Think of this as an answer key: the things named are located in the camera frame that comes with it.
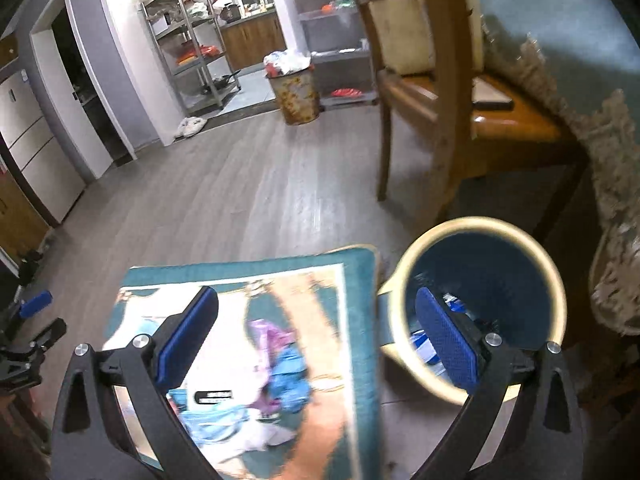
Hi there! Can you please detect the white refrigerator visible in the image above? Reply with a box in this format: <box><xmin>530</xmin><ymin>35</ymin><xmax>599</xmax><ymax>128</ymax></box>
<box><xmin>0</xmin><ymin>62</ymin><xmax>89</xmax><ymax>226</ymax></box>

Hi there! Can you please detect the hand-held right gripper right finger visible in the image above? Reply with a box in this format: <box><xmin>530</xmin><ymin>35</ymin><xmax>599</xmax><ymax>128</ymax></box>
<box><xmin>412</xmin><ymin>287</ymin><xmax>587</xmax><ymax>480</ymax></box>

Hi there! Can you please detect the white crumpled paper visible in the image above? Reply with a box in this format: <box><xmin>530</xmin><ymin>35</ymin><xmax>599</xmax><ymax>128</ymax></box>
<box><xmin>239</xmin><ymin>416</ymin><xmax>297</xmax><ymax>454</ymax></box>

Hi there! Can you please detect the brown wooden cabinet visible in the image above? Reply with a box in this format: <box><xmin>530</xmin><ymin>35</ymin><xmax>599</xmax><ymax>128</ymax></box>
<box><xmin>0</xmin><ymin>167</ymin><xmax>51</xmax><ymax>261</ymax></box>

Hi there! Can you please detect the lace-edged tablecloth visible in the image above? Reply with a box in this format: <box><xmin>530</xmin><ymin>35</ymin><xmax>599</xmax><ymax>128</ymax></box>
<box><xmin>470</xmin><ymin>0</ymin><xmax>640</xmax><ymax>336</ymax></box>

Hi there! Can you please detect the white door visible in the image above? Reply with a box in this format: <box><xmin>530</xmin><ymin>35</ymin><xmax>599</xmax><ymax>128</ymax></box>
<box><xmin>30</xmin><ymin>34</ymin><xmax>114</xmax><ymax>182</ymax></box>

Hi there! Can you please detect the blue crumpled wrapper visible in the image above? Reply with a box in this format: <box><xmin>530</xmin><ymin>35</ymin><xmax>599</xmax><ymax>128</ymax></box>
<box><xmin>269</xmin><ymin>345</ymin><xmax>312</xmax><ymax>414</ymax></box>

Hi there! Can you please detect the metal shelf rack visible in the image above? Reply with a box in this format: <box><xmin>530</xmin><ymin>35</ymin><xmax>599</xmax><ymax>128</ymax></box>
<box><xmin>138</xmin><ymin>0</ymin><xmax>244</xmax><ymax>116</ymax></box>

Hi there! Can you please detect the wooden chair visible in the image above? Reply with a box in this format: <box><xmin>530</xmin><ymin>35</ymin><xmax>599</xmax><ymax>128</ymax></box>
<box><xmin>347</xmin><ymin>0</ymin><xmax>591</xmax><ymax>217</ymax></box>

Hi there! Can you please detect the blue bin with yellow rim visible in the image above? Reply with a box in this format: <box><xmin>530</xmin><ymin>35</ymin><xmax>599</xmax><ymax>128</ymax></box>
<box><xmin>376</xmin><ymin>216</ymin><xmax>568</xmax><ymax>406</ymax></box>

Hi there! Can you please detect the blue white wrapper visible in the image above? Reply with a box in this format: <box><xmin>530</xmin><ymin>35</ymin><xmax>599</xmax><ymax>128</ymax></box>
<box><xmin>409</xmin><ymin>329</ymin><xmax>447</xmax><ymax>377</ymax></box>

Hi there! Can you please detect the white bag of rubbish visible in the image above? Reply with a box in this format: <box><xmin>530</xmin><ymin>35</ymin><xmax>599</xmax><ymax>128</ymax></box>
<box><xmin>263</xmin><ymin>50</ymin><xmax>314</xmax><ymax>79</ymax></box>

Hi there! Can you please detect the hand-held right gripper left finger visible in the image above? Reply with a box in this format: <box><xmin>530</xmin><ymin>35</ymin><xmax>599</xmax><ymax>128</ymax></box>
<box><xmin>50</xmin><ymin>286</ymin><xmax>221</xmax><ymax>480</ymax></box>

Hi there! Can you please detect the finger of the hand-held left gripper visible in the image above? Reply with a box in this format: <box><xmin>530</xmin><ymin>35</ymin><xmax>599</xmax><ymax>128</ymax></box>
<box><xmin>15</xmin><ymin>289</ymin><xmax>53</xmax><ymax>320</ymax></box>
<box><xmin>27</xmin><ymin>317</ymin><xmax>67</xmax><ymax>357</ymax></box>

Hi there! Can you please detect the floral trash can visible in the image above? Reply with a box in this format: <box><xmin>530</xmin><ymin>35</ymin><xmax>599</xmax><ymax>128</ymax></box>
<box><xmin>267</xmin><ymin>69</ymin><xmax>321</xmax><ymax>126</ymax></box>

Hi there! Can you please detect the grey shelf unit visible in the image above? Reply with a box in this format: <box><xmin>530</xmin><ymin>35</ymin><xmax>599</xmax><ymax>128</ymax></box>
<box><xmin>288</xmin><ymin>0</ymin><xmax>381</xmax><ymax>109</ymax></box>

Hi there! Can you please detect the black frying pan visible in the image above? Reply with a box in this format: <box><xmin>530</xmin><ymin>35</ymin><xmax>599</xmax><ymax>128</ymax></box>
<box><xmin>202</xmin><ymin>73</ymin><xmax>241</xmax><ymax>94</ymax></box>

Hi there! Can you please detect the teal printed floor mat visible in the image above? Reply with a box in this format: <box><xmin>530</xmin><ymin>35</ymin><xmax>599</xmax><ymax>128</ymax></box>
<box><xmin>102</xmin><ymin>244</ymin><xmax>386</xmax><ymax>480</ymax></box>

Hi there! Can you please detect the light blue wrapper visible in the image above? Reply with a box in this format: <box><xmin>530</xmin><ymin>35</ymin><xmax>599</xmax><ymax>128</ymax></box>
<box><xmin>179</xmin><ymin>406</ymin><xmax>252</xmax><ymax>450</ymax></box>

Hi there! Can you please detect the flat white black-edged object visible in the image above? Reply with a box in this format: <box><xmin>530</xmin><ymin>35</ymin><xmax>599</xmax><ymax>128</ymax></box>
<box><xmin>471</xmin><ymin>75</ymin><xmax>515</xmax><ymax>111</ymax></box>

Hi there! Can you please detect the wooden kitchen cabinet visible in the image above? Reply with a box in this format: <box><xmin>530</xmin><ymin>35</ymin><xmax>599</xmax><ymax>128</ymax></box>
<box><xmin>220</xmin><ymin>12</ymin><xmax>287</xmax><ymax>71</ymax></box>

